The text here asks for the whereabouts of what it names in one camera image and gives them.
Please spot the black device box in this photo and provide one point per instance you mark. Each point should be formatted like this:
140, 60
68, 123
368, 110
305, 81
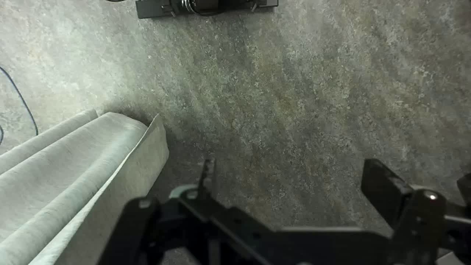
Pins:
162, 7

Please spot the grey white woven curtain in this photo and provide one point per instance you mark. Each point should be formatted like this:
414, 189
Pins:
64, 185

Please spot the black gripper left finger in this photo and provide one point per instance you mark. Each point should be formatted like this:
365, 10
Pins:
148, 229

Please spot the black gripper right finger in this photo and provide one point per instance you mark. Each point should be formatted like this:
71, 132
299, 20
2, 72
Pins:
421, 225

